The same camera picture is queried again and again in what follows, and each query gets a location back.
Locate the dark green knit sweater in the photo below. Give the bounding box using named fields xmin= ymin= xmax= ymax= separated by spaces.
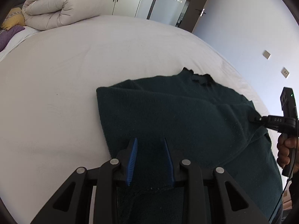
xmin=96 ymin=69 xmax=282 ymax=217

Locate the beige wall socket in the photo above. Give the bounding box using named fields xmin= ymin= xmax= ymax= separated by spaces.
xmin=281 ymin=67 xmax=289 ymax=78
xmin=263 ymin=50 xmax=271 ymax=60

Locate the black cable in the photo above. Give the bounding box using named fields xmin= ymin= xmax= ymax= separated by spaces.
xmin=268 ymin=179 xmax=292 ymax=224

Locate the white bed sheet mattress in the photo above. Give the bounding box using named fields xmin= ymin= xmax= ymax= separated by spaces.
xmin=1 ymin=16 xmax=268 ymax=223

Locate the purple pillow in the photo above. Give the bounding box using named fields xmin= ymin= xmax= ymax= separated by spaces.
xmin=0 ymin=25 xmax=25 ymax=51

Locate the door handle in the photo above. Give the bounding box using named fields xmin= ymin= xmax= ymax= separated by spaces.
xmin=196 ymin=8 xmax=206 ymax=17

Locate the rolled beige duvet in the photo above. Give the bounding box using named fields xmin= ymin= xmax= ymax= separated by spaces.
xmin=22 ymin=0 xmax=104 ymax=31

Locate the lower beige wall socket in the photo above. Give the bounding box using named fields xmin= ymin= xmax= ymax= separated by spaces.
xmin=281 ymin=67 xmax=289 ymax=78

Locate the right hand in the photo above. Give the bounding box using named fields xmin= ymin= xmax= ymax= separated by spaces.
xmin=277 ymin=134 xmax=298 ymax=168

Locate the dark brown door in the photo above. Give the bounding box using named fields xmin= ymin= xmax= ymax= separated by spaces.
xmin=176 ymin=0 xmax=209 ymax=32

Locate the yellow pillow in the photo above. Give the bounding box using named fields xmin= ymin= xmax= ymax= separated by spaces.
xmin=1 ymin=7 xmax=25 ymax=30

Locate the upper beige wall socket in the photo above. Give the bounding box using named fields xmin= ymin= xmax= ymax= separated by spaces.
xmin=263 ymin=50 xmax=271 ymax=60

